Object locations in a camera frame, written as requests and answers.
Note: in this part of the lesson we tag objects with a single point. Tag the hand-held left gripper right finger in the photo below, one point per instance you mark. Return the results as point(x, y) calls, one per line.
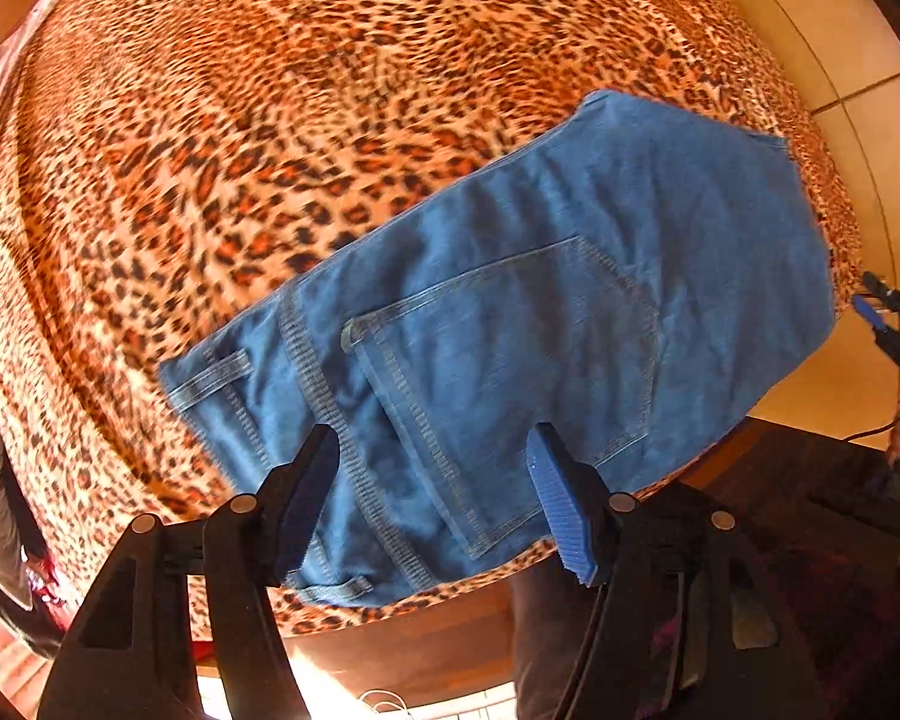
point(566, 514)

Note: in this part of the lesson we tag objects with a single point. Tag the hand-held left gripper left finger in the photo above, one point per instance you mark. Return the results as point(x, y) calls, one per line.
point(306, 514)

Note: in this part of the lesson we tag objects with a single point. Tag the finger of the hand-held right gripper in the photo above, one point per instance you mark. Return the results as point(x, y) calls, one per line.
point(876, 286)
point(868, 313)

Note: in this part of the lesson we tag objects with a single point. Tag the blue denim pants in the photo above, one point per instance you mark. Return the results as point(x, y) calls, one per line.
point(510, 330)

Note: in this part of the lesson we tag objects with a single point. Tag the person's grey trouser leg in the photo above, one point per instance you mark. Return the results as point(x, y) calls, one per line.
point(551, 645)

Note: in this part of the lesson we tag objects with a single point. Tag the leopard print blanket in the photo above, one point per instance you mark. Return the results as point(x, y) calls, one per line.
point(255, 150)

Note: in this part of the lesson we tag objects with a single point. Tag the wooden bed frame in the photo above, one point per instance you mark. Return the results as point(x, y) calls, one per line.
point(450, 652)

